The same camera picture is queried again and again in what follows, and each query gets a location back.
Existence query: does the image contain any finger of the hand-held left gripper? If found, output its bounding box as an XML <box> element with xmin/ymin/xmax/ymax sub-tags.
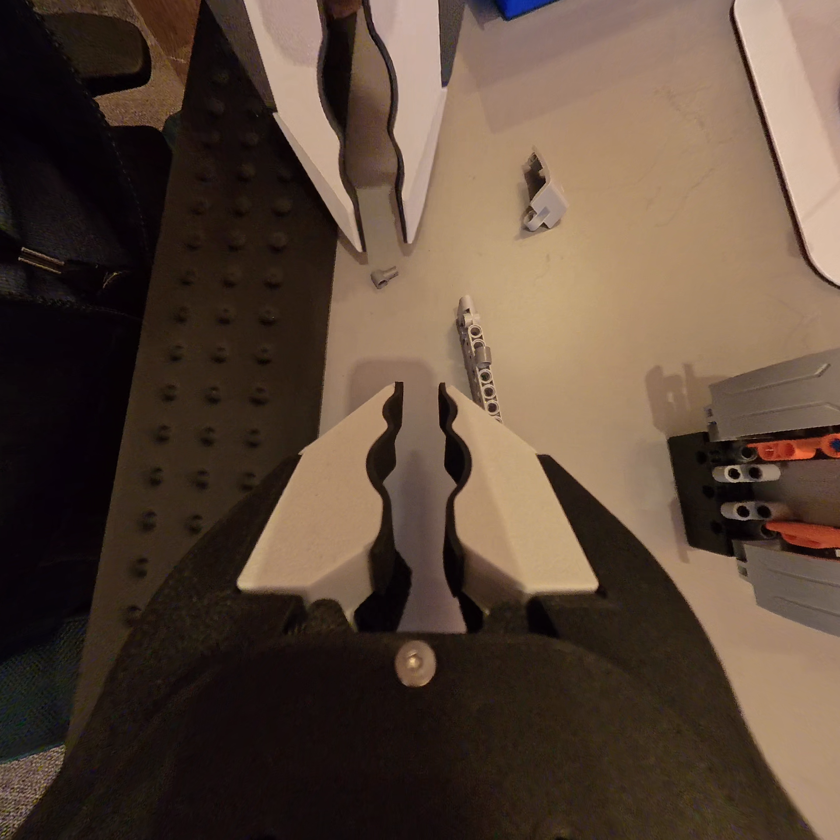
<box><xmin>357</xmin><ymin>0</ymin><xmax>448</xmax><ymax>245</ymax></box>
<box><xmin>243</xmin><ymin>0</ymin><xmax>366</xmax><ymax>255</ymax></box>

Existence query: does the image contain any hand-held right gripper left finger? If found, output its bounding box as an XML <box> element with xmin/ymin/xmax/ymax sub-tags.
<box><xmin>236</xmin><ymin>382</ymin><xmax>413</xmax><ymax>632</ymax></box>

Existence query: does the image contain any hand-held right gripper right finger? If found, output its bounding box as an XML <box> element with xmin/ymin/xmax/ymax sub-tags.
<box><xmin>438</xmin><ymin>382</ymin><xmax>599</xmax><ymax>631</ymax></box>

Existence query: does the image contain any grey long toy brick beam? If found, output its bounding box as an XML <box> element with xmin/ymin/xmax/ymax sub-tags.
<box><xmin>456</xmin><ymin>295</ymin><xmax>505</xmax><ymax>424</ymax></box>

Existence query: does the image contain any grey orange toy brick model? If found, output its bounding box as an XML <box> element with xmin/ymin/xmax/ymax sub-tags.
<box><xmin>668</xmin><ymin>348</ymin><xmax>840</xmax><ymax>637</ymax></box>

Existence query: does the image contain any black chair armrest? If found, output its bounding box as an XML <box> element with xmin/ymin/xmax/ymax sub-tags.
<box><xmin>39</xmin><ymin>10</ymin><xmax>153</xmax><ymax>99</ymax></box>

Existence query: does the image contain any white metal board stand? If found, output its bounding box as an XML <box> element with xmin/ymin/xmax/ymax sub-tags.
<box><xmin>731</xmin><ymin>0</ymin><xmax>840</xmax><ymax>286</ymax></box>

